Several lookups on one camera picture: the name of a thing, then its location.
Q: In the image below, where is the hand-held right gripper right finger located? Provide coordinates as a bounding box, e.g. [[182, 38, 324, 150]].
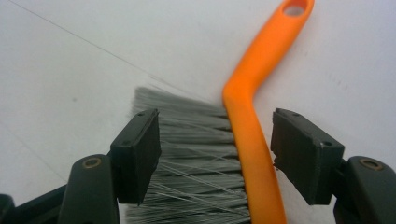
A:
[[270, 107, 346, 206]]

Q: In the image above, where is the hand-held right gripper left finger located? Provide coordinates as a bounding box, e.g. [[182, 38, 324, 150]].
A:
[[109, 107, 163, 206]]

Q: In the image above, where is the orange brush with grey bristles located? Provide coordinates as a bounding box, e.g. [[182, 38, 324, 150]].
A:
[[124, 0, 316, 224]]

